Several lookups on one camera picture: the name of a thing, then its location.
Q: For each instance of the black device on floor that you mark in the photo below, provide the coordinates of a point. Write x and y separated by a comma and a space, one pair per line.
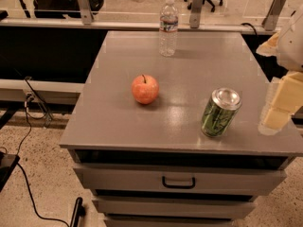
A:
7, 164

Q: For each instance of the red apple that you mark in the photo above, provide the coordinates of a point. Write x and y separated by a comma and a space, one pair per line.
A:
145, 89

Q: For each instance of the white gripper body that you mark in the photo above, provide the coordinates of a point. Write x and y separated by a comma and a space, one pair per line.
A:
292, 49

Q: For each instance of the metal railing post middle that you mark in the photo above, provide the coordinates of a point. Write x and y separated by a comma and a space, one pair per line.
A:
195, 15

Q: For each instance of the metal railing post left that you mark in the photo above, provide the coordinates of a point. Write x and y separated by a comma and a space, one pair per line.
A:
85, 12

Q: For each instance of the clear plastic water bottle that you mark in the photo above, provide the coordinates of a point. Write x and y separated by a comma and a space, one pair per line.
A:
168, 28

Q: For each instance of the metal railing post right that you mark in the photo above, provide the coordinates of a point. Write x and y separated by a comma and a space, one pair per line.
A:
270, 21

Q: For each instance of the black drawer handle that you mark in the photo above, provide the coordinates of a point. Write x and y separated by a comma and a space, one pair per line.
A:
174, 184

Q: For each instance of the metal railing post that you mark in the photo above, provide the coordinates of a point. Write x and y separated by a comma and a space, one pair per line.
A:
270, 21
195, 15
85, 12

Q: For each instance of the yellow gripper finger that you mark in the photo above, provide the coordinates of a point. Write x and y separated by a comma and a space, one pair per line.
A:
284, 98
268, 48

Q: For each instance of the grey drawer cabinet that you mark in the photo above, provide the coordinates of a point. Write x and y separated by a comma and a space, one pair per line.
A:
122, 148

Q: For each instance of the green soda can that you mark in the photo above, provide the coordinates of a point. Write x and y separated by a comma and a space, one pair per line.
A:
220, 110

